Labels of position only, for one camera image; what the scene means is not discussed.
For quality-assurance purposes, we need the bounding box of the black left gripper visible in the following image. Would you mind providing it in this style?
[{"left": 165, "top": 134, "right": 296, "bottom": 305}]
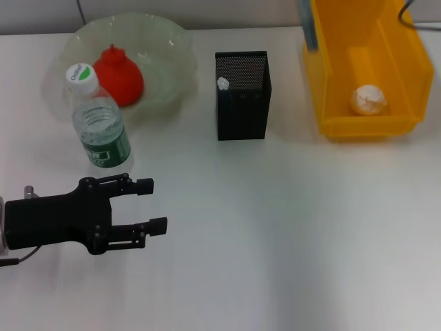
[{"left": 3, "top": 173, "right": 169, "bottom": 257}]

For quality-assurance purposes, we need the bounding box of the clear water bottle green label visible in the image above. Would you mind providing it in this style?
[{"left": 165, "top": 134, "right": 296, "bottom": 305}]
[{"left": 66, "top": 63, "right": 134, "bottom": 170}]

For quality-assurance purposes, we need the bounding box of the grey marker pen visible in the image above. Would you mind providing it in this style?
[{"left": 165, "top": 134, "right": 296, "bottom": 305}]
[{"left": 298, "top": 0, "right": 320, "bottom": 53}]

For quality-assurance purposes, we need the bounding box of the white paper ball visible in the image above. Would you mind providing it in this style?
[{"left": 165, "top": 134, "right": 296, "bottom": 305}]
[{"left": 349, "top": 84, "right": 389, "bottom": 115}]

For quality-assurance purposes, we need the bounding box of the black mesh pen holder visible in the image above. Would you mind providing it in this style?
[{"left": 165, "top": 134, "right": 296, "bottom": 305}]
[{"left": 215, "top": 50, "right": 273, "bottom": 141}]

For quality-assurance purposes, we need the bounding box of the red-orange toy fruit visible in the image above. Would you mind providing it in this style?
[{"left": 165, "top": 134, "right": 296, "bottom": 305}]
[{"left": 92, "top": 43, "right": 145, "bottom": 108}]

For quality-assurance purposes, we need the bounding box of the pale green glass fruit plate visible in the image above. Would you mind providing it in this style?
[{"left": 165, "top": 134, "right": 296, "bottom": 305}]
[{"left": 43, "top": 12, "right": 200, "bottom": 123}]

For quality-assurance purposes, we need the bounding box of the yellow plastic bin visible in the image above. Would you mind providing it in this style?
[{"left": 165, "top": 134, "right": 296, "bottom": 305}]
[{"left": 302, "top": 0, "right": 435, "bottom": 143}]

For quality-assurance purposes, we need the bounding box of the left gripper cable with connector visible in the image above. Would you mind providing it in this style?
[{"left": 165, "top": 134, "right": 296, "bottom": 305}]
[{"left": 0, "top": 185, "right": 41, "bottom": 266}]

